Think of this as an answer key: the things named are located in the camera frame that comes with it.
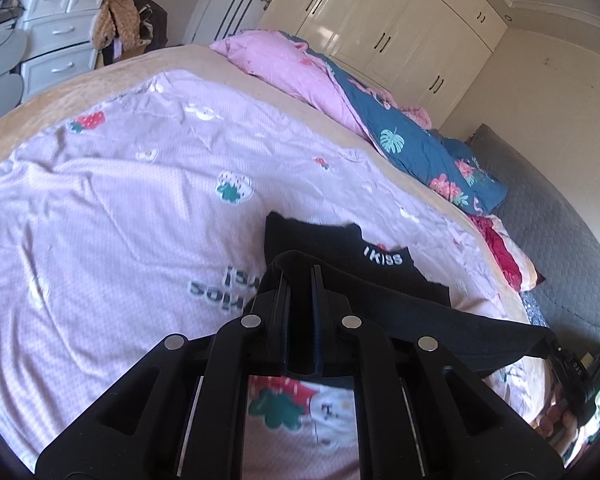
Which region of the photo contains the black IKISS long-sleeve shirt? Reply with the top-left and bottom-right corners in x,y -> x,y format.
259,212 -> 557,377

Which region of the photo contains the right hand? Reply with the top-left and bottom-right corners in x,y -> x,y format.
533,385 -> 578,456

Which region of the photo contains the blue patterned pillow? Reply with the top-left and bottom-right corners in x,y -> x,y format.
519,292 -> 550,327

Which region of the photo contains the red and cream pillow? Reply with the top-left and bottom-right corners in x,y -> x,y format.
469,214 -> 545,292

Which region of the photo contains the grey quilted headboard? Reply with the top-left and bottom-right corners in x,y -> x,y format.
468,125 -> 600,356

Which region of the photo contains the pink strawberry print quilt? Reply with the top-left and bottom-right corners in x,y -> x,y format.
0,72 -> 546,479

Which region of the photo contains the blue floral duvet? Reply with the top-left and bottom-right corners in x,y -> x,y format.
210,29 -> 507,216

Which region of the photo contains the beige bed sheet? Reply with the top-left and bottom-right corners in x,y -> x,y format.
0,46 -> 528,322

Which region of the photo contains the cream glossy wardrobe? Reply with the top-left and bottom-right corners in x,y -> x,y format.
259,0 -> 507,127

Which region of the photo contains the black bag on floor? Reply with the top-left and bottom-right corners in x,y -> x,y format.
98,0 -> 168,66

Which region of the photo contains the tan fuzzy garment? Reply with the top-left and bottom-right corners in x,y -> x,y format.
91,0 -> 142,51

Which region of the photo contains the white door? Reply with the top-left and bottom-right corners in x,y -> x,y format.
182,0 -> 272,46

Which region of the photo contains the white drawer cabinet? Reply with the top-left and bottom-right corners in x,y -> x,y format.
17,0 -> 102,102

